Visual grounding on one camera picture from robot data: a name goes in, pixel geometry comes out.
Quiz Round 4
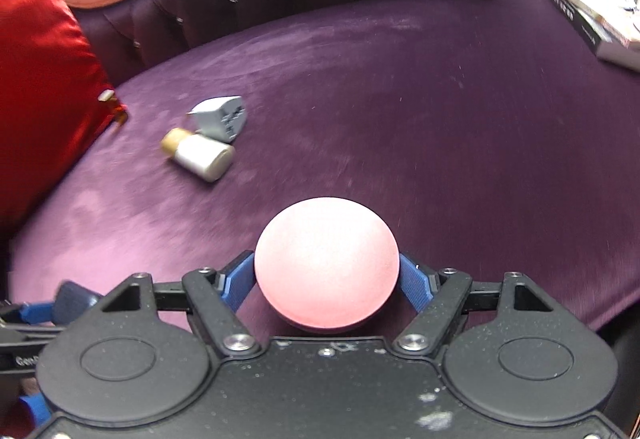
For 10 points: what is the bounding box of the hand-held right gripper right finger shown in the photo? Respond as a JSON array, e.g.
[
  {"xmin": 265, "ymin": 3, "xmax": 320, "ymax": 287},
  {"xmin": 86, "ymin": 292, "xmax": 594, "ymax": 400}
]
[{"xmin": 392, "ymin": 253, "xmax": 566, "ymax": 355}]

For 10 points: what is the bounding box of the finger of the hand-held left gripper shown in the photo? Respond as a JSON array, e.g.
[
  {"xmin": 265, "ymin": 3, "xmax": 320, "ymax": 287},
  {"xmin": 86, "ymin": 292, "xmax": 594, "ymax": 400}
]
[{"xmin": 0, "ymin": 300, "xmax": 56, "ymax": 327}]

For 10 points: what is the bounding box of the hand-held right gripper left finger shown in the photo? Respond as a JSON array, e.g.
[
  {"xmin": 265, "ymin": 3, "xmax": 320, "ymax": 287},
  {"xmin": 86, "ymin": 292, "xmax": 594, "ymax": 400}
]
[{"xmin": 102, "ymin": 250, "xmax": 262, "ymax": 356}]

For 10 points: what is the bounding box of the blue-grey oblong case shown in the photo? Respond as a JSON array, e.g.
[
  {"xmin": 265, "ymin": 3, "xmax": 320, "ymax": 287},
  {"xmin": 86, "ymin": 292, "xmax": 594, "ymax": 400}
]
[{"xmin": 52, "ymin": 281, "xmax": 103, "ymax": 325}]

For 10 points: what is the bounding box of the pink round compact box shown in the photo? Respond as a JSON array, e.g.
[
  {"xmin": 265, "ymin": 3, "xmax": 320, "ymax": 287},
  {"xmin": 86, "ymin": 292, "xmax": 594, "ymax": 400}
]
[{"xmin": 254, "ymin": 196, "xmax": 401, "ymax": 335}]

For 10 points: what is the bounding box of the white cylindrical bottle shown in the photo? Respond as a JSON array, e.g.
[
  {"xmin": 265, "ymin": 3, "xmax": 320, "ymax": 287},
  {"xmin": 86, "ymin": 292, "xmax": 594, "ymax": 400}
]
[{"xmin": 160, "ymin": 128, "xmax": 236, "ymax": 182}]

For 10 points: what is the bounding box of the white travel plug adapter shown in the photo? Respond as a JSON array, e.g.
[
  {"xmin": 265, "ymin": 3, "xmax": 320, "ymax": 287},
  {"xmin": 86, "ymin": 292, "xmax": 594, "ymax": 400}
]
[{"xmin": 189, "ymin": 95, "xmax": 247, "ymax": 145}]

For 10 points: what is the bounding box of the purple velvet sofa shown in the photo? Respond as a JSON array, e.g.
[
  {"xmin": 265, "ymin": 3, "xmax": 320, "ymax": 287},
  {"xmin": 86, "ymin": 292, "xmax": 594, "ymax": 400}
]
[{"xmin": 0, "ymin": 0, "xmax": 640, "ymax": 355}]

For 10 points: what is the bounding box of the small amber glass bottle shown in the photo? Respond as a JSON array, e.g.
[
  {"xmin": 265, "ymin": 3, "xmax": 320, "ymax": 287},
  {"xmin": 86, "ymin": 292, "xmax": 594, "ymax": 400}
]
[{"xmin": 98, "ymin": 89, "xmax": 128, "ymax": 127}]

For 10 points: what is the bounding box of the red satin pillow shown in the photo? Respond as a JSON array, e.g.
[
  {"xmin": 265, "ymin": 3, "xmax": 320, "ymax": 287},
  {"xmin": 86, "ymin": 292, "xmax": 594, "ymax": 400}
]
[{"xmin": 0, "ymin": 0, "xmax": 128, "ymax": 240}]

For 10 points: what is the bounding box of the black and white book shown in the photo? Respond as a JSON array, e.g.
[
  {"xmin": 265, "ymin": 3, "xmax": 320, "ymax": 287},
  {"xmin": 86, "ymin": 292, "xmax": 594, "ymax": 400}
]
[{"xmin": 535, "ymin": 0, "xmax": 640, "ymax": 72}]

